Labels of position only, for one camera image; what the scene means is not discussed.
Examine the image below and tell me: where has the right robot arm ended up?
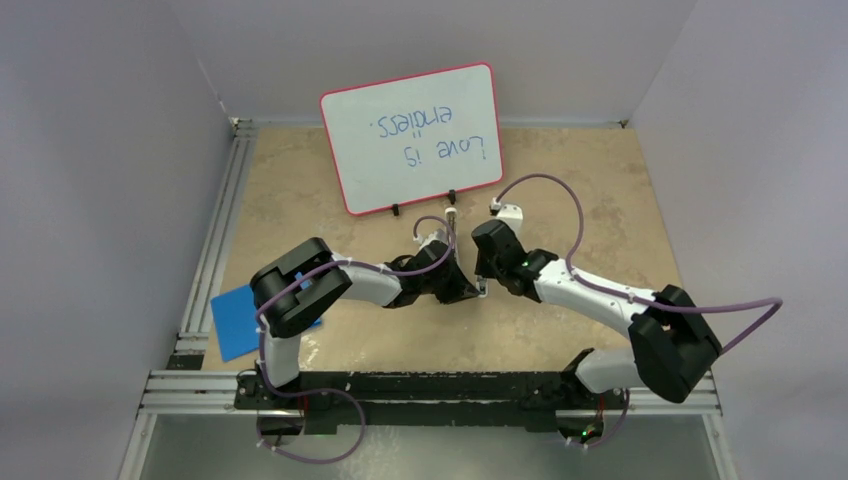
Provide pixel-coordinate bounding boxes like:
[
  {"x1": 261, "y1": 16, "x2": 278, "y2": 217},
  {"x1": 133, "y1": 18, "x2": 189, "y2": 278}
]
[{"x1": 471, "y1": 220, "x2": 722, "y2": 407}]

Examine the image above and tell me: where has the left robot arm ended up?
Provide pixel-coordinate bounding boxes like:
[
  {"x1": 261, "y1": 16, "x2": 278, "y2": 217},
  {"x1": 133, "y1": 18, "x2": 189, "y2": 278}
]
[{"x1": 249, "y1": 237, "x2": 479, "y2": 409}]

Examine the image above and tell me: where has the blue plastic sheet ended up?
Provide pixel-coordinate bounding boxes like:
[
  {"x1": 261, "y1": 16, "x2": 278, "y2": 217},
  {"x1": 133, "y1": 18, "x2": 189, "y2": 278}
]
[{"x1": 210, "y1": 271, "x2": 323, "y2": 364}]

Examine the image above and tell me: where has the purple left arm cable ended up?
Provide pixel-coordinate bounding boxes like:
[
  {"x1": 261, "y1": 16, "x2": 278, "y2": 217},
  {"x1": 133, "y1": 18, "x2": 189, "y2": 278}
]
[{"x1": 254, "y1": 215, "x2": 458, "y2": 464}]

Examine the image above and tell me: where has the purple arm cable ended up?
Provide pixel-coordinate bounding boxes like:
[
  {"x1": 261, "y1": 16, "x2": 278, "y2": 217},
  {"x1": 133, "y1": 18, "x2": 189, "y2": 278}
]
[
  {"x1": 488, "y1": 173, "x2": 784, "y2": 452},
  {"x1": 254, "y1": 215, "x2": 458, "y2": 464}
]

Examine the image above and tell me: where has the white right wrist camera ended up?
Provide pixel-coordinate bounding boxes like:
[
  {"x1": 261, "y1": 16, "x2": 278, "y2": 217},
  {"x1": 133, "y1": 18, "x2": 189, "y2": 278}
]
[{"x1": 489, "y1": 197, "x2": 524, "y2": 235}]

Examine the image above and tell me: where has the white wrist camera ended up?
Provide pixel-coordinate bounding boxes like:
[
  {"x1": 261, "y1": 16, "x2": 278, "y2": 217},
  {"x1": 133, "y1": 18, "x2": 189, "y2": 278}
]
[
  {"x1": 424, "y1": 229, "x2": 450, "y2": 245},
  {"x1": 489, "y1": 197, "x2": 524, "y2": 235}
]

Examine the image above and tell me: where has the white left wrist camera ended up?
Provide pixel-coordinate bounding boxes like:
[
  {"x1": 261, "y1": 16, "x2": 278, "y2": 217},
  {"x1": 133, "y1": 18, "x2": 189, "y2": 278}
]
[{"x1": 424, "y1": 229, "x2": 450, "y2": 245}]

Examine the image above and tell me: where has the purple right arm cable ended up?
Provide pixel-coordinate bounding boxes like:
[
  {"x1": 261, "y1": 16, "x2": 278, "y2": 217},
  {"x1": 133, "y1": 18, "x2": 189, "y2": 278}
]
[{"x1": 488, "y1": 173, "x2": 784, "y2": 452}]

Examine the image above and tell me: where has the white board with pink frame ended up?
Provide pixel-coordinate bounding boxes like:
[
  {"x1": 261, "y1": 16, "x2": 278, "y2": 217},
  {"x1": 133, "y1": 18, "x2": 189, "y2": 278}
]
[{"x1": 320, "y1": 62, "x2": 504, "y2": 216}]

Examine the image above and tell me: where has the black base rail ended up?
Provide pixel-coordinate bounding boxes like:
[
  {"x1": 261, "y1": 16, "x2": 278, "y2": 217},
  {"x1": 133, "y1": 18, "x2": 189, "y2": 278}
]
[{"x1": 234, "y1": 371, "x2": 625, "y2": 435}]

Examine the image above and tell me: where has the aluminium frame rail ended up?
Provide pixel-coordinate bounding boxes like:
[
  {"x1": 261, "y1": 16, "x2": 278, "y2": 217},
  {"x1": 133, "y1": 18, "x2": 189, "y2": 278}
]
[{"x1": 121, "y1": 121, "x2": 737, "y2": 479}]

